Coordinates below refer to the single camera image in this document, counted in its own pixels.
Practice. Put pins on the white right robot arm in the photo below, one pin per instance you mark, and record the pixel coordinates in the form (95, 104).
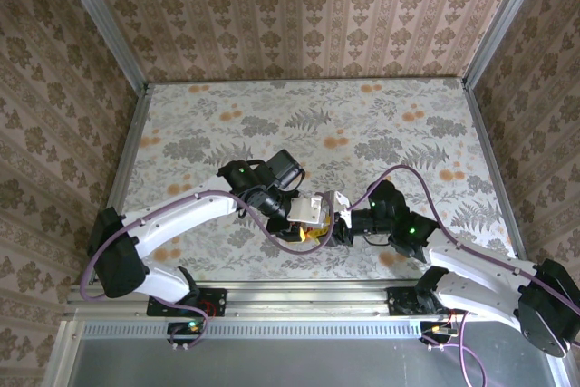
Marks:
(476, 269)

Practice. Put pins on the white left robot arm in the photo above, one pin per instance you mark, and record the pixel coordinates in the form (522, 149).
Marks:
(181, 215)

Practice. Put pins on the grey metal sheet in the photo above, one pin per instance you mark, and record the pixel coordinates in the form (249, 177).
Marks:
(290, 362)

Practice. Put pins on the small controller board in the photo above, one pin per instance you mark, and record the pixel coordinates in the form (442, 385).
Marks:
(188, 330)
(437, 330)

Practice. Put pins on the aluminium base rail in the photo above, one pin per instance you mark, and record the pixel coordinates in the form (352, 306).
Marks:
(308, 298)

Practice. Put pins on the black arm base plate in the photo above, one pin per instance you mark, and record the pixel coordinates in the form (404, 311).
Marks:
(401, 301)
(213, 303)

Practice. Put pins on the aluminium table side rail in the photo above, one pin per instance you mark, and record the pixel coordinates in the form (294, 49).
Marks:
(129, 156)
(496, 160)

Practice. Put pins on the aluminium corner post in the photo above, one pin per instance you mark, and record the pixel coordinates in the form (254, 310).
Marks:
(503, 20)
(102, 20)

